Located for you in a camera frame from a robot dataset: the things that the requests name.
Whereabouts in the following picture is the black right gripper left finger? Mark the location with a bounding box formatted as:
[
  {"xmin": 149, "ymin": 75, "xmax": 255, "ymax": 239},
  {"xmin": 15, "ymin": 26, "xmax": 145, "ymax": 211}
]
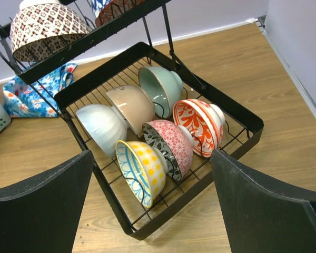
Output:
[{"xmin": 0, "ymin": 151, "xmax": 94, "ymax": 252}]

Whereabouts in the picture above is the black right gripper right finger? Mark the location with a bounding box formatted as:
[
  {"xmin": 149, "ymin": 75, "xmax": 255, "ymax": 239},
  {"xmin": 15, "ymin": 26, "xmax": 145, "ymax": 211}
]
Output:
[{"xmin": 211, "ymin": 150, "xmax": 316, "ymax": 252}]

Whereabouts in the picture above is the orange white floral bowl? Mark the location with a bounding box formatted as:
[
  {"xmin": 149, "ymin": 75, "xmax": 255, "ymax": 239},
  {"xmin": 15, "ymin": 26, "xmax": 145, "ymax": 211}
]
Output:
[{"xmin": 173, "ymin": 99, "xmax": 225, "ymax": 158}]

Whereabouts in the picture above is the brown patterned bowl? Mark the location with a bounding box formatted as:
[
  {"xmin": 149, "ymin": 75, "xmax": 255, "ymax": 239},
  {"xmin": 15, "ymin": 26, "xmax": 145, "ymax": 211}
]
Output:
[{"xmin": 10, "ymin": 1, "xmax": 91, "ymax": 62}]

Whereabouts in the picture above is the blue white patterned bowl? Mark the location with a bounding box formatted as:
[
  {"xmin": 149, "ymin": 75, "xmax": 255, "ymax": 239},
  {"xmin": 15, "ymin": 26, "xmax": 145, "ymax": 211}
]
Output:
[{"xmin": 91, "ymin": 0, "xmax": 143, "ymax": 27}]

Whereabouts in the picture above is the pink and black bowl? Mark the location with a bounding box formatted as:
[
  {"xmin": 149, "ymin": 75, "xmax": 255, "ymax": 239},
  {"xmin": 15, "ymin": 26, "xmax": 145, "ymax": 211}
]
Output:
[{"xmin": 142, "ymin": 120, "xmax": 194, "ymax": 181}]

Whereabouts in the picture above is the white ribbed bowl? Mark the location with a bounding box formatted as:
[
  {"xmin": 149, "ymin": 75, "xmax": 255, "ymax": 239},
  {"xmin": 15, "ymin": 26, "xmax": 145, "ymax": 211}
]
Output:
[{"xmin": 76, "ymin": 104, "xmax": 128, "ymax": 158}]

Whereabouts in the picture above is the yellow sun patterned bowl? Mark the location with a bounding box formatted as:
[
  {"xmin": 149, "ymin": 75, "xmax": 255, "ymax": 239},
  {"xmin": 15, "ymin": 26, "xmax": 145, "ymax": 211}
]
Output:
[{"xmin": 115, "ymin": 140, "xmax": 168, "ymax": 209}]

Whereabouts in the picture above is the blue floral cloth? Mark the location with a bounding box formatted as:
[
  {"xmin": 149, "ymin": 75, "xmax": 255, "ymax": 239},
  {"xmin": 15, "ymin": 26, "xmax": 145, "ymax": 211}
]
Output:
[{"xmin": 3, "ymin": 63, "xmax": 77, "ymax": 118}]

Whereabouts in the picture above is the beige bowl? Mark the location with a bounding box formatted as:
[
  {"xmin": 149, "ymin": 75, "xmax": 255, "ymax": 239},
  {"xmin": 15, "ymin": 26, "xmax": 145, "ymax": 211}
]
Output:
[{"xmin": 106, "ymin": 85, "xmax": 155, "ymax": 138}]

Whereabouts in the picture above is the mint green bowl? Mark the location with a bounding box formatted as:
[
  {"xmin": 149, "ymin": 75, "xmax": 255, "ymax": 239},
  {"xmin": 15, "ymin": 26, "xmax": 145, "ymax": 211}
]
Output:
[{"xmin": 138, "ymin": 66, "xmax": 183, "ymax": 119}]

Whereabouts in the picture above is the black wire dish rack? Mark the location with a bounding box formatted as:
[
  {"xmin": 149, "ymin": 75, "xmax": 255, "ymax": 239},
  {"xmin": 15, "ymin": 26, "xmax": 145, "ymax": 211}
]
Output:
[{"xmin": 0, "ymin": 0, "xmax": 264, "ymax": 241}]

